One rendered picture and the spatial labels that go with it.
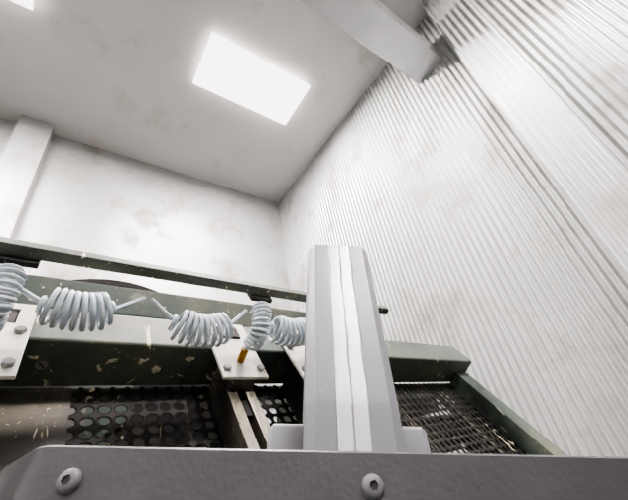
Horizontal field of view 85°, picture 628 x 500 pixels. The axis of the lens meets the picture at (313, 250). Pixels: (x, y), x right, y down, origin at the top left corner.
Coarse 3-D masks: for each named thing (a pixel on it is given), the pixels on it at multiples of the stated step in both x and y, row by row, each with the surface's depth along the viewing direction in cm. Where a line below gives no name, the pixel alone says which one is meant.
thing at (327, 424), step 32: (320, 256) 10; (320, 288) 9; (320, 320) 8; (320, 352) 7; (320, 384) 7; (320, 416) 6; (352, 416) 6; (288, 448) 7; (320, 448) 6; (352, 448) 6
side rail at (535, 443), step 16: (464, 384) 127; (480, 384) 129; (480, 400) 121; (496, 400) 122; (496, 416) 116; (512, 416) 115; (512, 432) 111; (528, 432) 109; (528, 448) 107; (544, 448) 104
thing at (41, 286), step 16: (32, 288) 97; (48, 288) 100; (80, 288) 105; (96, 288) 108; (112, 288) 111; (128, 288) 114; (32, 304) 95; (144, 304) 114; (160, 304) 117; (176, 304) 121; (192, 304) 125; (208, 304) 128; (224, 304) 133; (240, 304) 137; (240, 320) 133
